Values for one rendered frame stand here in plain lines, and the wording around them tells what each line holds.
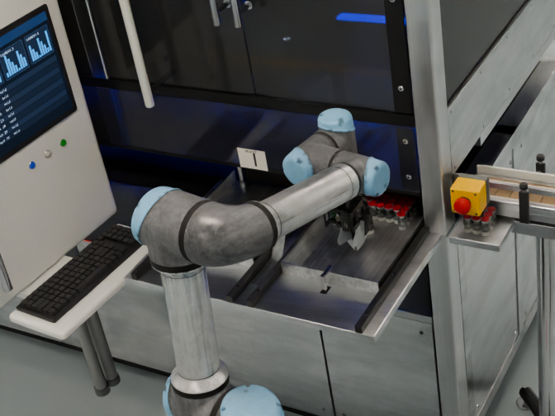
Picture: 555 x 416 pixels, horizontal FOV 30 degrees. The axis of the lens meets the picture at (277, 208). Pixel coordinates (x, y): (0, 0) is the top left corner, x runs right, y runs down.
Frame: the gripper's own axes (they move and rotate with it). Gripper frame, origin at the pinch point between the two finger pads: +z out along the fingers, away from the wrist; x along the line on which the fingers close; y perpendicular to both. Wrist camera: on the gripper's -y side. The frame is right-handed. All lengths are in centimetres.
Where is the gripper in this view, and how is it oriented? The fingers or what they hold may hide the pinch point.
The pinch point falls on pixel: (357, 243)
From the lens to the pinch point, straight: 240.3
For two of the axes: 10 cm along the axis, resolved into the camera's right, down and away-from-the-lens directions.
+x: 8.6, 1.6, -4.8
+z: 1.5, 8.2, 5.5
